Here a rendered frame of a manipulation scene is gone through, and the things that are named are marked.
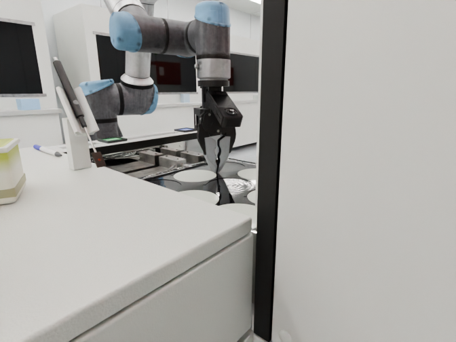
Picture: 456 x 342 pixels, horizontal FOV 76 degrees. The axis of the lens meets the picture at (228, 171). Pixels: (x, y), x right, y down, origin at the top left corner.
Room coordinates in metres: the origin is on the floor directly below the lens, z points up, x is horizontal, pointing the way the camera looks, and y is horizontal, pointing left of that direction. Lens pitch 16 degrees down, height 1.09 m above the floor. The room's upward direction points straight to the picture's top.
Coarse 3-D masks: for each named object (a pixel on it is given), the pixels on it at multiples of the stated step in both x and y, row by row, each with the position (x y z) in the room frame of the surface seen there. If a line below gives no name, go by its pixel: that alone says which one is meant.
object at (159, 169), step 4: (152, 168) 0.79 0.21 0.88; (156, 168) 0.79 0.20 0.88; (160, 168) 0.79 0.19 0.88; (164, 168) 0.79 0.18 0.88; (168, 168) 0.79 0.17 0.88; (132, 172) 0.74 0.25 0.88; (136, 172) 0.74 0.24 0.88; (140, 172) 0.74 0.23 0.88; (144, 172) 0.74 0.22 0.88; (148, 172) 0.74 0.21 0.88; (152, 172) 0.74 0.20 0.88; (156, 172) 0.74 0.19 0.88; (136, 176) 0.71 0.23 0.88; (140, 176) 0.71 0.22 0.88
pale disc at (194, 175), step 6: (174, 174) 0.66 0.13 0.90; (180, 174) 0.66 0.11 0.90; (186, 174) 0.66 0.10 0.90; (192, 174) 0.66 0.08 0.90; (198, 174) 0.66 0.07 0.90; (204, 174) 0.66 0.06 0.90; (210, 174) 0.66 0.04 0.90; (180, 180) 0.61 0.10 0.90; (186, 180) 0.61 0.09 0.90; (192, 180) 0.61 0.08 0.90; (198, 180) 0.61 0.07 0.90; (204, 180) 0.61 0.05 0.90
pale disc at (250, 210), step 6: (228, 204) 0.47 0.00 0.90; (234, 204) 0.47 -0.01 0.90; (240, 204) 0.47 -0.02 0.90; (246, 204) 0.47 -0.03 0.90; (234, 210) 0.45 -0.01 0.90; (240, 210) 0.45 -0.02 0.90; (246, 210) 0.45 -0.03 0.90; (252, 210) 0.45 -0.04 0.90; (252, 216) 0.42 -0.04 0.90; (252, 222) 0.40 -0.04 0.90; (252, 228) 0.38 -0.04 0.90
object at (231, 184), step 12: (192, 168) 0.71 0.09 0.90; (204, 168) 0.71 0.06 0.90; (228, 168) 0.72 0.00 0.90; (240, 168) 0.72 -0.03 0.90; (156, 180) 0.61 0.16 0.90; (168, 180) 0.61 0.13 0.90; (216, 180) 0.61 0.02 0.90; (228, 180) 0.61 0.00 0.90; (240, 180) 0.61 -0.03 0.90; (252, 180) 0.61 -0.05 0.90; (216, 192) 0.54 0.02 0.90; (228, 192) 0.54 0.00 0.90; (240, 192) 0.54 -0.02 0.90; (216, 204) 0.47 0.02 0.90; (252, 204) 0.47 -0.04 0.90
